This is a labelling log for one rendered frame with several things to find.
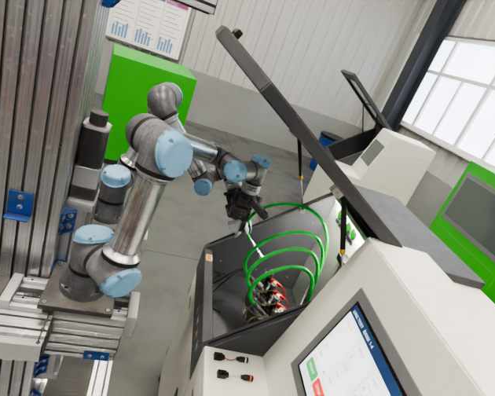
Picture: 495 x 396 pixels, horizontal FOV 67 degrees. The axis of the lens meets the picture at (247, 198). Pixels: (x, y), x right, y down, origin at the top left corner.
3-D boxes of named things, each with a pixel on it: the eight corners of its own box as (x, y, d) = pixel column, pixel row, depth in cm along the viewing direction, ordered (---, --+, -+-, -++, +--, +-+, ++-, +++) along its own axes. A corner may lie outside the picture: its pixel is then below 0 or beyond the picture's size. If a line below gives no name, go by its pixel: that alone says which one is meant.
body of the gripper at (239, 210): (226, 210, 155) (236, 184, 150) (246, 215, 156) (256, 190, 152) (227, 218, 148) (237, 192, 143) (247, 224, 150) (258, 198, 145)
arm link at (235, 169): (213, 172, 137) (232, 170, 146) (234, 186, 131) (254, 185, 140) (220, 152, 134) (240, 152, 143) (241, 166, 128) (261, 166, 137)
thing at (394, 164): (285, 196, 576) (341, 68, 501) (350, 220, 584) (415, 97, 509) (288, 237, 456) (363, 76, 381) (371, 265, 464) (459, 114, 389)
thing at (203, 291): (196, 273, 197) (204, 247, 191) (203, 274, 198) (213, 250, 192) (189, 372, 142) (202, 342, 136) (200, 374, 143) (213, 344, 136)
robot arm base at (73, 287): (53, 298, 119) (57, 273, 115) (65, 268, 132) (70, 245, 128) (102, 305, 123) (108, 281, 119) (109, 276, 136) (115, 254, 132)
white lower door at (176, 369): (162, 361, 225) (194, 271, 199) (166, 361, 225) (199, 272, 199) (144, 480, 166) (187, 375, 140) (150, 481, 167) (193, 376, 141)
